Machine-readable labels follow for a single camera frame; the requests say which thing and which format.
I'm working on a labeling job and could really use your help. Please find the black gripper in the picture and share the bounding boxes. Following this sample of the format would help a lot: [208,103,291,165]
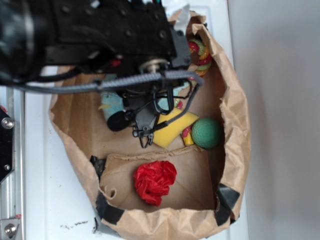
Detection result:
[106,72,193,149]

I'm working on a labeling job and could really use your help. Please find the light blue terry cloth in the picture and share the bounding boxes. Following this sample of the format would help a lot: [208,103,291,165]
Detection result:
[98,74,190,120]

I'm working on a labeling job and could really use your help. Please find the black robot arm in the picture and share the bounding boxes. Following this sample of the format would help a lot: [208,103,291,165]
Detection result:
[0,0,191,148]

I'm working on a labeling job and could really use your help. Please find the yellow sponge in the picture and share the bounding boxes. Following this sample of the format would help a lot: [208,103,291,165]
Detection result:
[153,112,199,148]

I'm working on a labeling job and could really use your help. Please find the crumpled red plastic bag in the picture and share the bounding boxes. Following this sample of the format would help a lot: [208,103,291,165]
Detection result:
[133,160,177,207]

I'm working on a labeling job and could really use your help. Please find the brown paper lined box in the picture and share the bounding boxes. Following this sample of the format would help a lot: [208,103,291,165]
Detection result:
[49,12,251,240]

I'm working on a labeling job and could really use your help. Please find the green rubber ball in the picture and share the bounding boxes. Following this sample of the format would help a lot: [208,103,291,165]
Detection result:
[191,118,223,149]

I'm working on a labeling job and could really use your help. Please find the white plastic tray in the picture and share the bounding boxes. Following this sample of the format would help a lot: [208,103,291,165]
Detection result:
[22,0,249,240]

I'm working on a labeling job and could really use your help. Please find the grey braided cable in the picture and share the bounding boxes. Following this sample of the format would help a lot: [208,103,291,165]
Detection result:
[14,70,205,133]

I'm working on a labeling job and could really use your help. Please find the multicolour rope ring toy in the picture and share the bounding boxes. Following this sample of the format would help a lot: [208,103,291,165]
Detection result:
[178,38,212,147]

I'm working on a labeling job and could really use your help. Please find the black metal bracket plate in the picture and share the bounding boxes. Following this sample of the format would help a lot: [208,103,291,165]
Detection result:
[0,105,15,183]

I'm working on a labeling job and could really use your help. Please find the silver aluminium rail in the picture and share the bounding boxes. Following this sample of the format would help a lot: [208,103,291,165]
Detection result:
[0,86,26,240]

